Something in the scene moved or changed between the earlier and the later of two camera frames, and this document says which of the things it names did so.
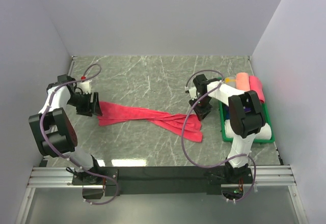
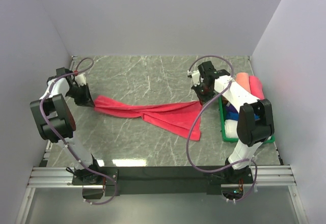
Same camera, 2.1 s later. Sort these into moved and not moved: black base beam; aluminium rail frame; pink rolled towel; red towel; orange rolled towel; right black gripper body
Moved: red towel; right black gripper body
Not moved: pink rolled towel; black base beam; orange rolled towel; aluminium rail frame
